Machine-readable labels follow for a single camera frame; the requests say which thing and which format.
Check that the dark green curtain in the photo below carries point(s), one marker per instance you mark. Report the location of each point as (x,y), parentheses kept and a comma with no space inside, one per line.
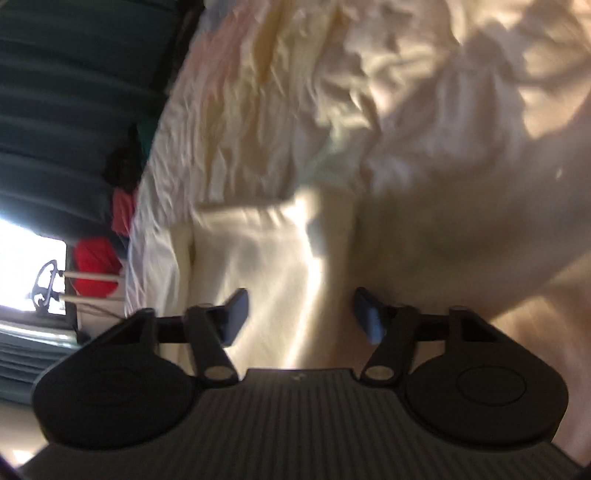
(69,92)

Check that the red cloth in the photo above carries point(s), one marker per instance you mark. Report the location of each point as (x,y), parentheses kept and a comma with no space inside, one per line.
(99,258)

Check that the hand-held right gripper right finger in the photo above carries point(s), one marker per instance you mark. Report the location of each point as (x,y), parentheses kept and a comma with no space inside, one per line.
(369,318)

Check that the dark cloth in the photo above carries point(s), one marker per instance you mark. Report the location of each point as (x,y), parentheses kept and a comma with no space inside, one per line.
(122,161)

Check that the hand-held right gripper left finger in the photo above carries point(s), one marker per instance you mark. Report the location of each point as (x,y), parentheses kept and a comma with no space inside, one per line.
(236,314)

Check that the black ornate metal object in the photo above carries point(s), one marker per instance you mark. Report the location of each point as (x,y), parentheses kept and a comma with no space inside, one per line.
(45,284)

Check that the pastel bed sheet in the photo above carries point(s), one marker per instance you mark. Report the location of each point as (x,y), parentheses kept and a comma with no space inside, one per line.
(194,138)

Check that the white rods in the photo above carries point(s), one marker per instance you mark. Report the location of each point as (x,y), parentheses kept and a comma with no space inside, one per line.
(90,286)

